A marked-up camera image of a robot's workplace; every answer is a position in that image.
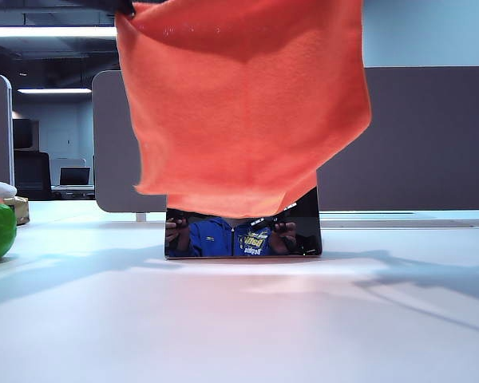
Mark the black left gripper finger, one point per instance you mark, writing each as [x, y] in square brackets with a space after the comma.
[115, 5]

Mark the orange microfibre cloth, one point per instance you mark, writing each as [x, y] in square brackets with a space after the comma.
[243, 119]

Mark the long ceiling light strip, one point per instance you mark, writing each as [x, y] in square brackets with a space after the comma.
[44, 32]

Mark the short ceiling light strip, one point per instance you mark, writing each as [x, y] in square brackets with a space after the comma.
[54, 91]

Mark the dark computer monitor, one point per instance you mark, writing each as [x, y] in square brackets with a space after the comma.
[24, 133]

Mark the grey laptop screen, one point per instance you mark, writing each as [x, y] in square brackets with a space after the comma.
[75, 177]

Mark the white office desk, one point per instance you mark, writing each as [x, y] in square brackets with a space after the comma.
[72, 188]

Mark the black office chair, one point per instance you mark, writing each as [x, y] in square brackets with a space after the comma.
[32, 175]

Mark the gold tissue pack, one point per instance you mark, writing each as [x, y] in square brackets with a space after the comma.
[20, 211]

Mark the black glossy standing panel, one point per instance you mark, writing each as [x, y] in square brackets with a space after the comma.
[239, 239]

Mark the large grey desk divider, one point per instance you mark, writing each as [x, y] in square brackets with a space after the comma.
[423, 139]

